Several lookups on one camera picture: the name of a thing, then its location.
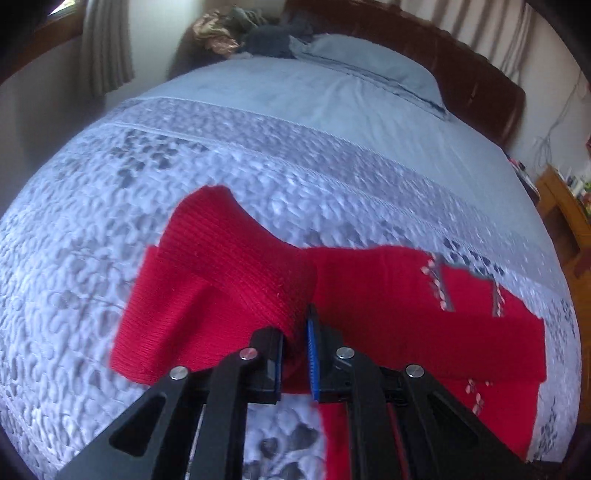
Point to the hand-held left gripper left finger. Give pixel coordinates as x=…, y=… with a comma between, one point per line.
x=272, y=369

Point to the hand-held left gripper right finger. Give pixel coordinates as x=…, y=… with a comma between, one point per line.
x=314, y=360

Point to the red knit sweater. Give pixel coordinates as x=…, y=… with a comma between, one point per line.
x=231, y=277

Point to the grey floral quilted bedspread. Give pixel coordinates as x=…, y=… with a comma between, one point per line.
x=92, y=230

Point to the plain blue bed sheet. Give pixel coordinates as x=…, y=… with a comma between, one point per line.
x=323, y=97

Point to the wooden cabinet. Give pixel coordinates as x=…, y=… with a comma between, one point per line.
x=568, y=221

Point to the blue pillow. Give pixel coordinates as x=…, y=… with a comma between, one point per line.
x=369, y=60

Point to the cluster of small bottles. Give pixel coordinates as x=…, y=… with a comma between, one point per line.
x=579, y=187

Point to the dark wooden headboard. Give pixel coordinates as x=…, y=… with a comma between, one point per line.
x=485, y=92

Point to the dark blue cloth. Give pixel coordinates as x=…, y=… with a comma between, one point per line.
x=268, y=39

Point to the gold floral cloth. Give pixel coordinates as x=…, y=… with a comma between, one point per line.
x=212, y=34

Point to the grey green cloth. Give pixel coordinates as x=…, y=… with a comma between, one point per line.
x=244, y=16

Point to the grey beige curtain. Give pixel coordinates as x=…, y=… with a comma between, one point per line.
x=108, y=46

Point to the brown striped curtain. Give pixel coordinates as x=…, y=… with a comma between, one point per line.
x=503, y=32

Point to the wooden window frame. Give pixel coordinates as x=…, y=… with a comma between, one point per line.
x=64, y=18

